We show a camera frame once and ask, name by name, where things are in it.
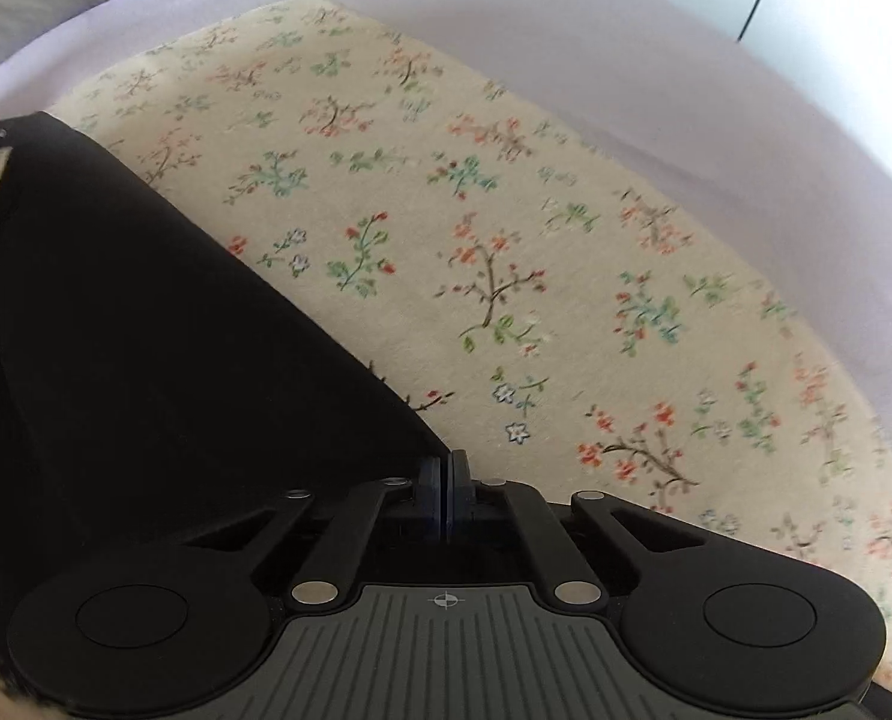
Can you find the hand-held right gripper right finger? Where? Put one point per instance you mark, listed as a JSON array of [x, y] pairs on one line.
[[461, 495]]

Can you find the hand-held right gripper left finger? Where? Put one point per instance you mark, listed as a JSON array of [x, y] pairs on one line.
[[430, 495]]

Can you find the black pants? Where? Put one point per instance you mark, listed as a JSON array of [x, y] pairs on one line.
[[153, 352]]

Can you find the cream floral blanket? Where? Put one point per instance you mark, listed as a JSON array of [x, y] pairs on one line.
[[491, 202]]

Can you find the lavender bed sheet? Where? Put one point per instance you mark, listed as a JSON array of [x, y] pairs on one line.
[[641, 52]]

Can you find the white and teal wardrobe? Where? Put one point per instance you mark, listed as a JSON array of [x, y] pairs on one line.
[[829, 15]]

